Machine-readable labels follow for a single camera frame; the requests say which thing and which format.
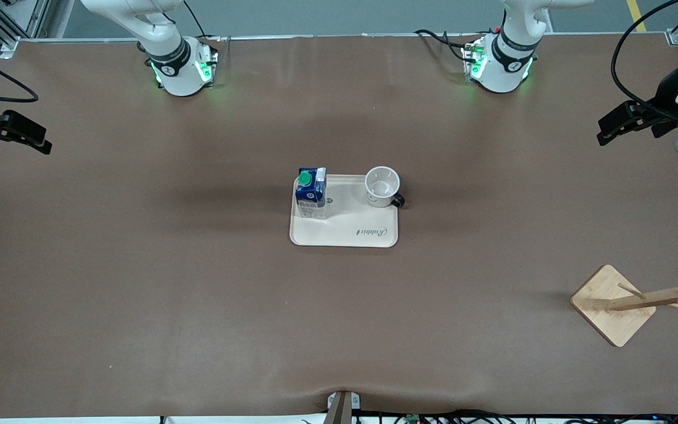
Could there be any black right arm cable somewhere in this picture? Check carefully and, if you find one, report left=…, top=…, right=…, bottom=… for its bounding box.
left=0, top=49, right=40, bottom=103

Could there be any black right base cable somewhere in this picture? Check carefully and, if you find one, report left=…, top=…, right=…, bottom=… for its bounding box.
left=183, top=0, right=223, bottom=43

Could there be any black base cable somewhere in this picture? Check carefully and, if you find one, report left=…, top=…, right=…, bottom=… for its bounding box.
left=414, top=28, right=481, bottom=63
left=183, top=0, right=223, bottom=43

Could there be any black left base cable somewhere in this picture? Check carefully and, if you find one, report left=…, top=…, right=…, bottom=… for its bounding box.
left=414, top=28, right=481, bottom=63

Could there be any blue milk carton green cap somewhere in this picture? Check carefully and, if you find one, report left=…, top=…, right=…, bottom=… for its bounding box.
left=295, top=167, right=328, bottom=220

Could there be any beige plastic tray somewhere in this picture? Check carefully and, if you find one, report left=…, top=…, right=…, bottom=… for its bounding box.
left=290, top=174, right=399, bottom=248

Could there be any wooden cup rack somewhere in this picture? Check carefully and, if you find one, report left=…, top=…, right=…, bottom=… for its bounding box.
left=570, top=264, right=678, bottom=347

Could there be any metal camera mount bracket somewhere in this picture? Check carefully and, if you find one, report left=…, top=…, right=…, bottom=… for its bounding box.
left=326, top=390, right=361, bottom=424

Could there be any white smiley cup black handle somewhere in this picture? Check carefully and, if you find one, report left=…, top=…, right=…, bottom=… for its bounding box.
left=365, top=167, right=406, bottom=210

